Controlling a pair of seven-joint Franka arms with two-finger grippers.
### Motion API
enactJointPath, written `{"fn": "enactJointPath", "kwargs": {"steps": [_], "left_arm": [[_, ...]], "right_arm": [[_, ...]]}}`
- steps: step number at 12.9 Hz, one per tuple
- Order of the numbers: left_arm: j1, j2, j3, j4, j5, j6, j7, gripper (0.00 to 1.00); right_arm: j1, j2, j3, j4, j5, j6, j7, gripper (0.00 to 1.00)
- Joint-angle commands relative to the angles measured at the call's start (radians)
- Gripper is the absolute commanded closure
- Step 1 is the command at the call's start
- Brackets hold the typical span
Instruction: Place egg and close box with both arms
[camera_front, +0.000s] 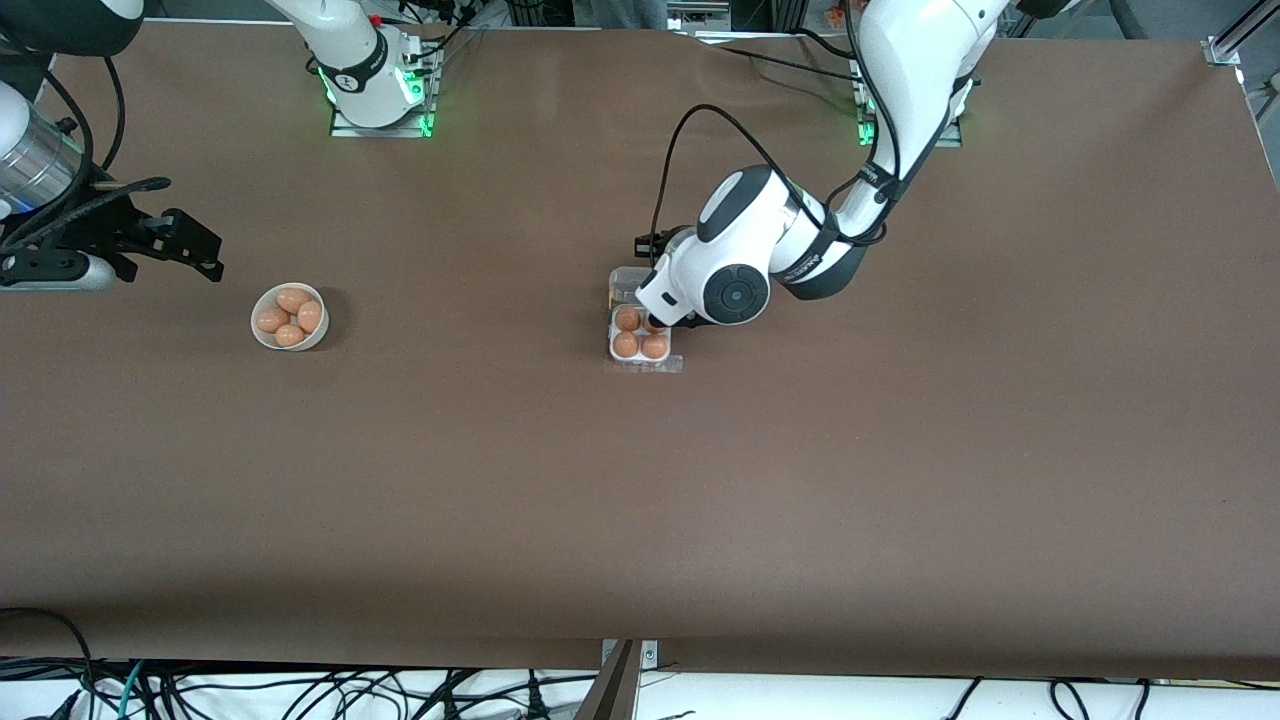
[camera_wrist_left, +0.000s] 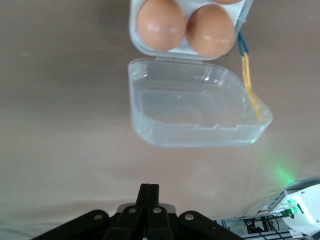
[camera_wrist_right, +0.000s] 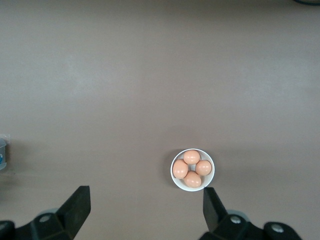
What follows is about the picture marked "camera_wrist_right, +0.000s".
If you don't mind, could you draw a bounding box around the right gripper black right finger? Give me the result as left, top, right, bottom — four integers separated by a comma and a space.
199, 186, 301, 240

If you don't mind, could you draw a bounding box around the clear plastic four-egg carton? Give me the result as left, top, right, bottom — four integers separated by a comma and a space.
0, 133, 12, 173

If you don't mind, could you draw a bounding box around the white round bowl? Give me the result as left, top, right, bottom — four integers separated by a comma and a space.
170, 148, 215, 193

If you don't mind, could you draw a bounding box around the brown egg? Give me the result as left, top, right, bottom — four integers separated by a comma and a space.
183, 149, 201, 165
172, 159, 189, 179
183, 170, 202, 189
195, 159, 213, 176

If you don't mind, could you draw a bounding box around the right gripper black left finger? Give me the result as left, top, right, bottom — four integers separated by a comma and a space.
0, 185, 91, 240

